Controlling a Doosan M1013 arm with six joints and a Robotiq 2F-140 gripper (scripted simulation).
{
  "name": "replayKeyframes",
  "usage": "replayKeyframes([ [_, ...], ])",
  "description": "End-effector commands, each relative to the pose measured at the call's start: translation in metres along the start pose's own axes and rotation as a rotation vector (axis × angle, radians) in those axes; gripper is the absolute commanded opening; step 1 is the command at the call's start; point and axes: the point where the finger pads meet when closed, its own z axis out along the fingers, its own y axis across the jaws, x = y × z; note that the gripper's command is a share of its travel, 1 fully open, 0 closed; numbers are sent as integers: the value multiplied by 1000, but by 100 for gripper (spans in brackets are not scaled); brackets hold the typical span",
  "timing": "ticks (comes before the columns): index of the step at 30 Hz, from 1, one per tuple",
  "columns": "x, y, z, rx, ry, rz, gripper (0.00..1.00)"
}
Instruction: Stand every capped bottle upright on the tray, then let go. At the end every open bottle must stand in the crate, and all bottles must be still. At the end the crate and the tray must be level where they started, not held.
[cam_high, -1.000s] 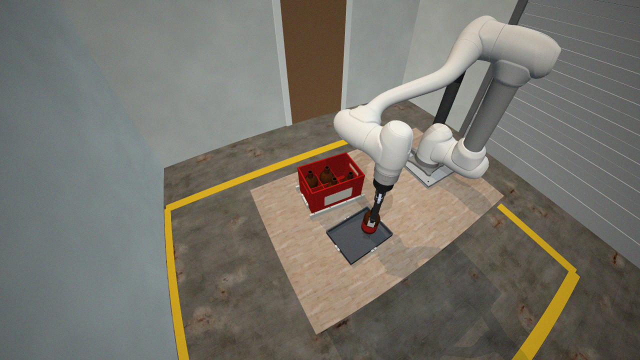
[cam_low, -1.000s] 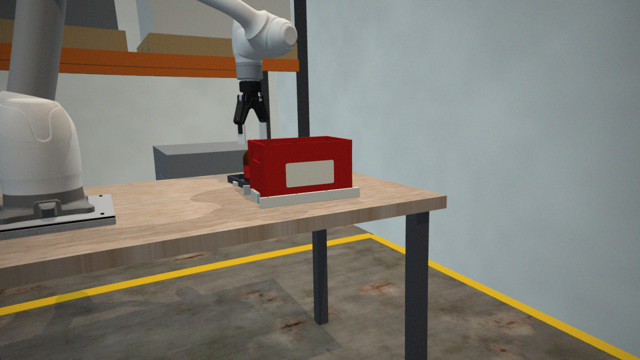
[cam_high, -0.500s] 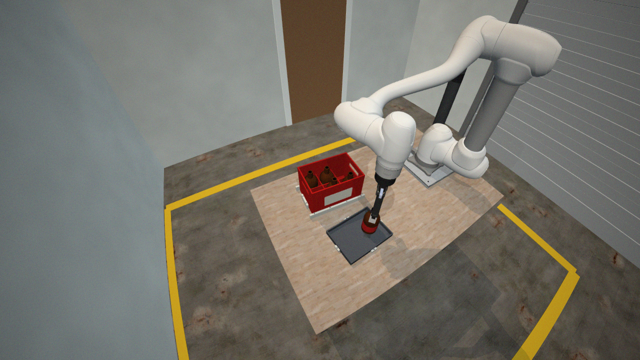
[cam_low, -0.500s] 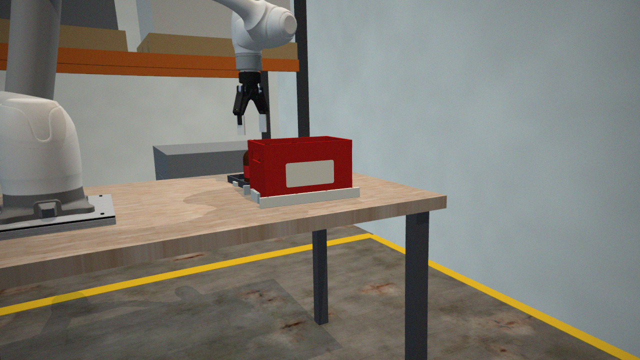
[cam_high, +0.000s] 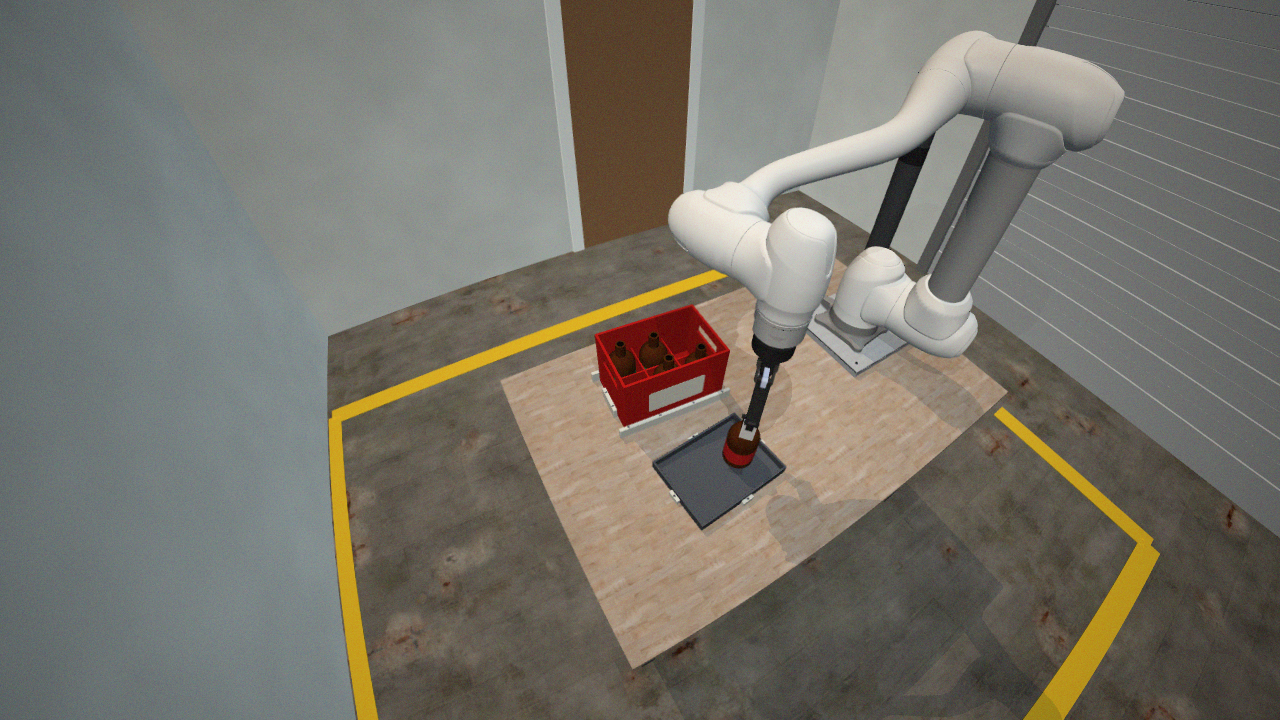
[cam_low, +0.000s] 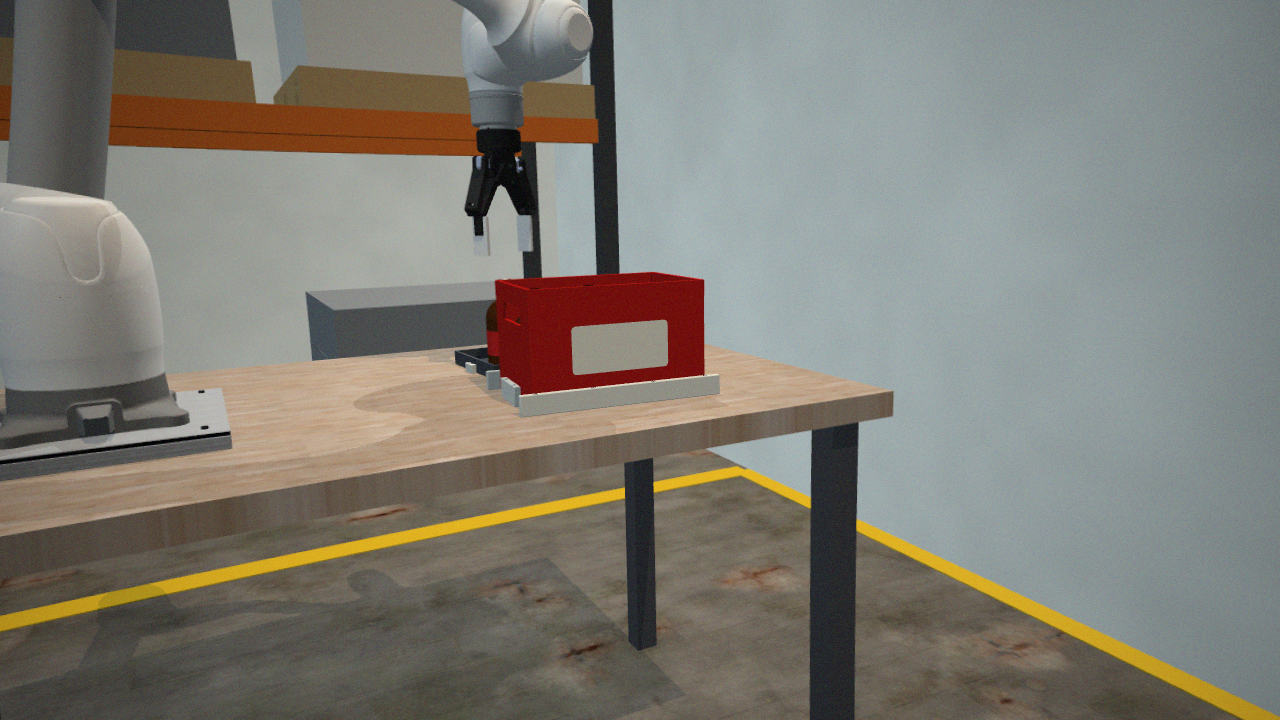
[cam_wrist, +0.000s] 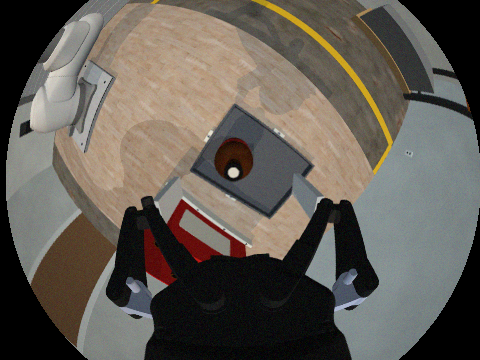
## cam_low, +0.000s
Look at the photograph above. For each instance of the grey flat bar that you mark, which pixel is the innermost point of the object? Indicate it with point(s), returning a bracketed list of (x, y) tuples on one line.
[(603, 396)]

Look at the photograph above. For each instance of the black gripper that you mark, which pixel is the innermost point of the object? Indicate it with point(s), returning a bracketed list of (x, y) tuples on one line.
[(500, 145)]

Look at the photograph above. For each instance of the red plastic crate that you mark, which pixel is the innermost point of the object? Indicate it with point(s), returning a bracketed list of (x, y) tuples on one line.
[(631, 327)]

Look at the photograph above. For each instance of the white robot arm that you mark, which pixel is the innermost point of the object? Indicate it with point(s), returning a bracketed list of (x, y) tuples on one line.
[(81, 333)]

